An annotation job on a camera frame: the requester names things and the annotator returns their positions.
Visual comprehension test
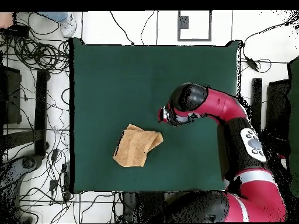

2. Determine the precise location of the tan terry towel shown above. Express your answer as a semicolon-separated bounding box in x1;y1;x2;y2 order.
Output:
113;124;164;167

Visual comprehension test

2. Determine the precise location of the black flat box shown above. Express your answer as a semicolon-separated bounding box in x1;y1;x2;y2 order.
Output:
4;24;30;39

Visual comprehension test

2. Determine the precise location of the person's hand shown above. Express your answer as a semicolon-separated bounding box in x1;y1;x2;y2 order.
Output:
0;12;13;29

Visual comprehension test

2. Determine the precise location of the dark green tablecloth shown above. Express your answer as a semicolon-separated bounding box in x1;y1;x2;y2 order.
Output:
68;37;241;194

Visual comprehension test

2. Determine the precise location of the small grey floor box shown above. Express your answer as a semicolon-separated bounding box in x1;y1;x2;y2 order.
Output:
179;15;189;30

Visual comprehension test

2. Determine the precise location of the black cabinet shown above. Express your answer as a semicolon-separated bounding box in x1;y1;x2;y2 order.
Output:
0;66;22;125
265;79;290;141

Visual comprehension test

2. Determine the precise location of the white sneaker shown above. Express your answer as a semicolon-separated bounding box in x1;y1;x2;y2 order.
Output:
59;13;77;39

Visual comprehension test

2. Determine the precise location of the person's leg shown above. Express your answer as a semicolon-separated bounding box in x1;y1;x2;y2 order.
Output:
38;11;71;23

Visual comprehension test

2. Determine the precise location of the grey square floor frame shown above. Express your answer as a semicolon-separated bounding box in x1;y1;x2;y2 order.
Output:
177;10;213;42

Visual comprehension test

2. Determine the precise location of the black floor cable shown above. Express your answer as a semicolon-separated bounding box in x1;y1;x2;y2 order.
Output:
140;10;156;46
109;10;135;46

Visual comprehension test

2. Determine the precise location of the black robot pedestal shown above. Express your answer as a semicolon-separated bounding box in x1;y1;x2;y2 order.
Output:
121;191;178;223

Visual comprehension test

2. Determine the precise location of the black cable coil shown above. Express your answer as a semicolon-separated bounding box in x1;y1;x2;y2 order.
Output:
13;39;71;73

